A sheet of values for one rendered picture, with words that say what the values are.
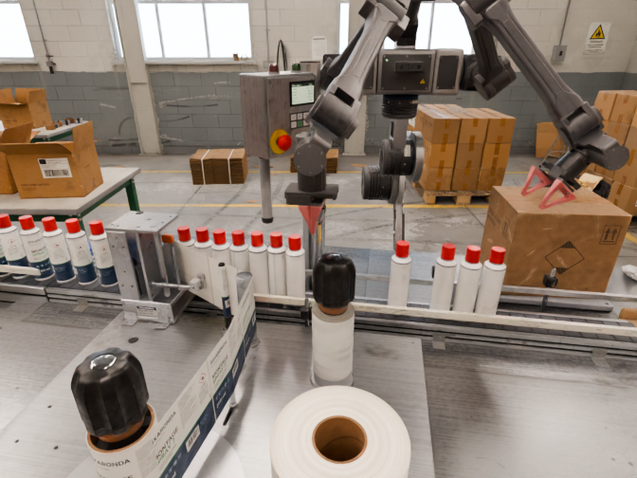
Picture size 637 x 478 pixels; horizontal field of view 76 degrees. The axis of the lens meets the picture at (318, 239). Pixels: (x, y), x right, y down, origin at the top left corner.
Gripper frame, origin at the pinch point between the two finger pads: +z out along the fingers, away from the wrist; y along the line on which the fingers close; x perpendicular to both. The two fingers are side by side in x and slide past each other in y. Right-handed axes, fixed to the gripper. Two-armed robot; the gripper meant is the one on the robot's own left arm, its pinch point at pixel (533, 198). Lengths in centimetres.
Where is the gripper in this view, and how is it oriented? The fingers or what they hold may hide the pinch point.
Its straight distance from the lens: 119.7
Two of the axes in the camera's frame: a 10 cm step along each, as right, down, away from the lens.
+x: 7.7, 5.7, 2.9
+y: 0.1, 4.4, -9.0
